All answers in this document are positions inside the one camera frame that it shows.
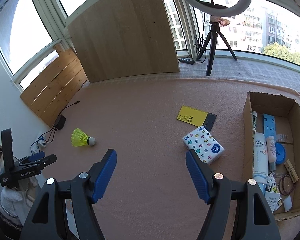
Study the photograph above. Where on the black inline cable switch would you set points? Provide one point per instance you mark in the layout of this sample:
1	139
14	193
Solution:
187	61

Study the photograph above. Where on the black power adapter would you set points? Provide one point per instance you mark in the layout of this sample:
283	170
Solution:
59	123

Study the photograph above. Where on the pine slat wooden panel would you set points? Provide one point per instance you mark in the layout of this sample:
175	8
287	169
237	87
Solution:
55	86

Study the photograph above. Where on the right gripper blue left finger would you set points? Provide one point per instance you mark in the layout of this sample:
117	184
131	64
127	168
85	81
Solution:
47	218

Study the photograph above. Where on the green white glue stick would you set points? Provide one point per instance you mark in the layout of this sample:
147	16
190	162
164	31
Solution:
254	121

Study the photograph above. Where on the yellow plastic shuttlecock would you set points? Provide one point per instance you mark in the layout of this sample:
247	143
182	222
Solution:
79	138

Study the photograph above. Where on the blue round tape measure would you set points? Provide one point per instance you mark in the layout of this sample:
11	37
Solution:
280	153

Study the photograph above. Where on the blue plastic phone stand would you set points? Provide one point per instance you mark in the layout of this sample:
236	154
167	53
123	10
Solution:
269	126

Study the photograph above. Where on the patterned white tissue pack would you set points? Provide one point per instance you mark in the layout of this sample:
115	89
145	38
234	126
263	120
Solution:
204	144

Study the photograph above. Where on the large light wooden board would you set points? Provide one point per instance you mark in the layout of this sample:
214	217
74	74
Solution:
121	38

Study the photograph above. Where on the white usb charger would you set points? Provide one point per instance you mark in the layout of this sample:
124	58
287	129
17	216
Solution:
272	199

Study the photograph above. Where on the brown cardboard box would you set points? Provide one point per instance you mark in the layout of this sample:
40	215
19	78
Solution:
287	120

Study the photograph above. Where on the wooden clothespin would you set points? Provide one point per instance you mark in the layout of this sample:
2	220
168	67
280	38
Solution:
291	171

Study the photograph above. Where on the white power strip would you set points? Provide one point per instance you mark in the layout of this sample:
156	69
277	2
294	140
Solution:
39	143

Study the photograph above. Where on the gloved left hand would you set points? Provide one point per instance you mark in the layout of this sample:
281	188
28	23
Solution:
15	204

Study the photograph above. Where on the white blue sunscreen tube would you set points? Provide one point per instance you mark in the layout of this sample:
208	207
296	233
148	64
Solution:
260	162

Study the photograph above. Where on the patterned white lighter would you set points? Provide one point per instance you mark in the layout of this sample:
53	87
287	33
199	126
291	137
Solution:
271	185

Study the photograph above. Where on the black tripod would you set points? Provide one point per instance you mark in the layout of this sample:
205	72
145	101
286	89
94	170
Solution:
211	38

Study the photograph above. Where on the yellow black ruler card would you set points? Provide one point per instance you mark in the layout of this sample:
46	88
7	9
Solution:
196	117

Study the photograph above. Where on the small pink grey-capped bottle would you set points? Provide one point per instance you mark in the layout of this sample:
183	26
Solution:
271	154

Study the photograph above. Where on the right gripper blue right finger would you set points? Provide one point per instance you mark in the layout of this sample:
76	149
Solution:
253	218

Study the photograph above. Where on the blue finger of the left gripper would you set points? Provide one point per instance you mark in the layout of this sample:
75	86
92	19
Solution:
48	160
36	157

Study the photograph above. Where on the grey checked bed sheet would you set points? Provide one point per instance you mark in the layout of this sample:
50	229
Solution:
242	70

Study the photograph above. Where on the white ring light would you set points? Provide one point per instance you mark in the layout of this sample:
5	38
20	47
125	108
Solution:
220	10

